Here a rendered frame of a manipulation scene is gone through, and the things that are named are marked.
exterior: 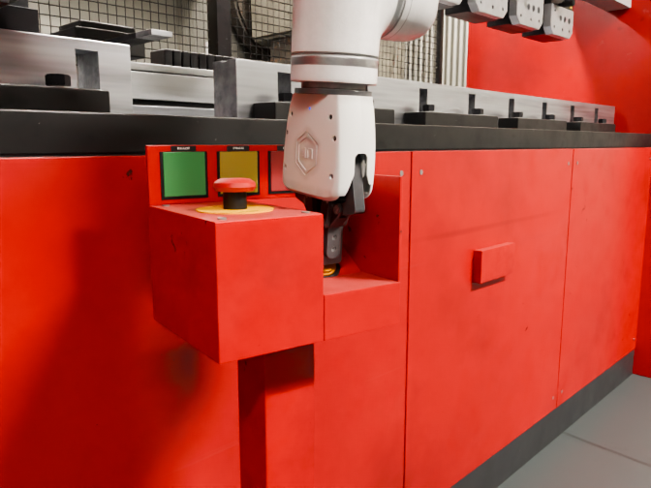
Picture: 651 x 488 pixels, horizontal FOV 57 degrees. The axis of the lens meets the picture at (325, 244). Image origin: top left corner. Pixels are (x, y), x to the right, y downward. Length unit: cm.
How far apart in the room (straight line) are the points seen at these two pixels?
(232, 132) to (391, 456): 69
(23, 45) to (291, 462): 56
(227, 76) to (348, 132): 46
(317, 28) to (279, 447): 41
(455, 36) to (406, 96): 334
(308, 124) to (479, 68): 213
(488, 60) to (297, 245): 220
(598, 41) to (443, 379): 157
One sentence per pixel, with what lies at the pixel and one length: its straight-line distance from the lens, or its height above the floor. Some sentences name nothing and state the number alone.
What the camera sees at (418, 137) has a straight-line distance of 111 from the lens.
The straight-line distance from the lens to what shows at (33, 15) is 84.
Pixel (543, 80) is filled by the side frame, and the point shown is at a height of 108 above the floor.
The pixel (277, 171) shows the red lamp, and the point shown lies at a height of 81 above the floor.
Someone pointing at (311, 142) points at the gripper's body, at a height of 84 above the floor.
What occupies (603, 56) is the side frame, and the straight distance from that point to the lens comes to 248.
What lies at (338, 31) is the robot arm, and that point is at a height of 94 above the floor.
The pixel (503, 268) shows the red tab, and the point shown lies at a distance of 139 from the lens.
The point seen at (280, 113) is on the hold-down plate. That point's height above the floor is 89.
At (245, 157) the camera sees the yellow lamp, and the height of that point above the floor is 83.
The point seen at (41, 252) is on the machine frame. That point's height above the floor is 73.
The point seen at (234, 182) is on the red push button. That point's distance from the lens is 55.
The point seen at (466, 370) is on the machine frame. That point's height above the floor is 36.
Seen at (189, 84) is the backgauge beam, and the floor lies 95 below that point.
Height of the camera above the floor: 84
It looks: 9 degrees down
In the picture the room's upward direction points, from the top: straight up
